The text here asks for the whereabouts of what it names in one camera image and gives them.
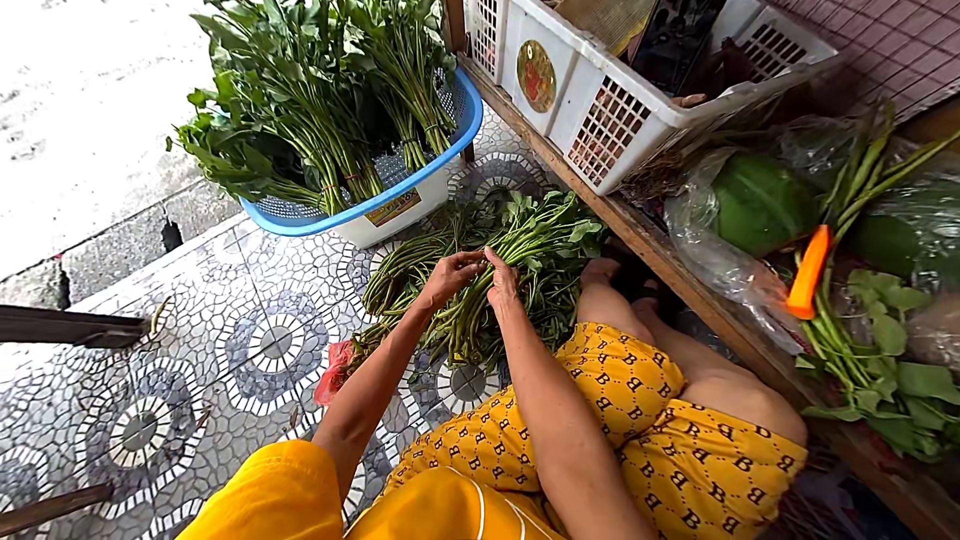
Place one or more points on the clear plastic bag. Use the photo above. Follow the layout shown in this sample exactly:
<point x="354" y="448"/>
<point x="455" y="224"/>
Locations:
<point x="694" y="217"/>

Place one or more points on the white box with label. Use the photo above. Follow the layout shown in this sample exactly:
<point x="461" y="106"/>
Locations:
<point x="401" y="210"/>

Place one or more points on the person's left forearm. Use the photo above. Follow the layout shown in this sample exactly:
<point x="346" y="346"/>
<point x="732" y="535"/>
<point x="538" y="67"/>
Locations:
<point x="379" y="379"/>

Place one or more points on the person's left fingers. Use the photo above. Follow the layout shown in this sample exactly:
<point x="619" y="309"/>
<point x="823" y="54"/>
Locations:
<point x="470" y="262"/>

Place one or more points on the bundled leafy greens pile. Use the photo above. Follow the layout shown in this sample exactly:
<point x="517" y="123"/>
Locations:
<point x="300" y="90"/>

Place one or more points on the wooden table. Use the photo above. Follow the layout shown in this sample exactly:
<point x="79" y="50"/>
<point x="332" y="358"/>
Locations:
<point x="679" y="270"/>

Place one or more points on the blue plastic basket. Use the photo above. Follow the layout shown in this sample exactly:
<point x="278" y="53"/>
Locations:
<point x="450" y="154"/>

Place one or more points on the brown wooden bar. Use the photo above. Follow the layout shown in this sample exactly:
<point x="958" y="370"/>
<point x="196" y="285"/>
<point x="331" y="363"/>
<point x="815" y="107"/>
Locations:
<point x="56" y="508"/>

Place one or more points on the large dark green vegetable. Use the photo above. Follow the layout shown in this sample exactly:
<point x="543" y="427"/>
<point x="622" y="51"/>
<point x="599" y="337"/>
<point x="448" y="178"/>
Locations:
<point x="885" y="244"/>
<point x="761" y="202"/>

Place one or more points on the brown cardboard piece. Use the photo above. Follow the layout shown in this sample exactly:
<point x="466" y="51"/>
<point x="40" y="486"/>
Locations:
<point x="607" y="22"/>

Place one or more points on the person's left hand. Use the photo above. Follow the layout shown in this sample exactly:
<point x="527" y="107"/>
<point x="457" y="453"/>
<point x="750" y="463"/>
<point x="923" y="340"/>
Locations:
<point x="444" y="278"/>

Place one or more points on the person's right forearm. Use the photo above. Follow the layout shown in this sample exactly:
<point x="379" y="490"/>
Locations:
<point x="562" y="420"/>

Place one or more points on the dark wooden beam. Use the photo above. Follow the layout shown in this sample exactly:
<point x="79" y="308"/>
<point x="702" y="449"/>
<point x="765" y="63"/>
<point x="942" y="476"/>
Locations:
<point x="67" y="326"/>

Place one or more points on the leafy greens with thick stems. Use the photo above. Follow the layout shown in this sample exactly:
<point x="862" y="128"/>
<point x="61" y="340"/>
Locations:
<point x="892" y="375"/>

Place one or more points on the white plastic crate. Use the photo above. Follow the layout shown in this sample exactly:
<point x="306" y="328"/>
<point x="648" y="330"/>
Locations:
<point x="559" y="112"/>

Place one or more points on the pile of loose leafy greens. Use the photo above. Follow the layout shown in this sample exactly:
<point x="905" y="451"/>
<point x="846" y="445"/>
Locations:
<point x="517" y="244"/>

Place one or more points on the person's right fingers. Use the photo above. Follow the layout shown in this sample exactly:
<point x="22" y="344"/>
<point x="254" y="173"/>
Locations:
<point x="494" y="259"/>

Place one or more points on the person's legs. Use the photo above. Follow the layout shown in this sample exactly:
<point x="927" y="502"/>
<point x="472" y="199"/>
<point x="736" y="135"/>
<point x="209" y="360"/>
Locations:
<point x="622" y="382"/>

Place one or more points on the red plastic bag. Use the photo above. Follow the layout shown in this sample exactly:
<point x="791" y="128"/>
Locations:
<point x="331" y="375"/>

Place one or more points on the person's right hand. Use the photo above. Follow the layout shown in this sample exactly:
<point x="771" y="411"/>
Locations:
<point x="503" y="284"/>

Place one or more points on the person's body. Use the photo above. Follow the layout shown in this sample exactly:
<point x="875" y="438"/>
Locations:
<point x="277" y="495"/>

